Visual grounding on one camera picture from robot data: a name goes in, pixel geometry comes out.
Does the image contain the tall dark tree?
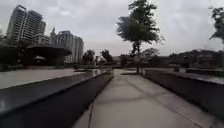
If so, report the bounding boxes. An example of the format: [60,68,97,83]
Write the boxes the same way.
[116,0,166,74]

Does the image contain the grey concrete path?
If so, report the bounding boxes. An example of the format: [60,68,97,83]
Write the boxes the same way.
[72,68,224,128]

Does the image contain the tall tower building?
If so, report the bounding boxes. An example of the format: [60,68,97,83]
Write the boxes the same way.
[5,4,47,46]

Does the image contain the dark low wall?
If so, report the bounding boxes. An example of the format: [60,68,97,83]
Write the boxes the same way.
[142,68,224,122]
[0,69,115,128]

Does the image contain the pale high-rise building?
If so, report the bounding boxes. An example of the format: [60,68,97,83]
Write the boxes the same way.
[49,26,85,64]

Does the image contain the dark round pavilion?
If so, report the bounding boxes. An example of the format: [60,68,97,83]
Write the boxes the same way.
[23,44,73,67]

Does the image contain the distant low buildings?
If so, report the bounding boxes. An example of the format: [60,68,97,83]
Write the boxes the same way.
[113,48,224,70]

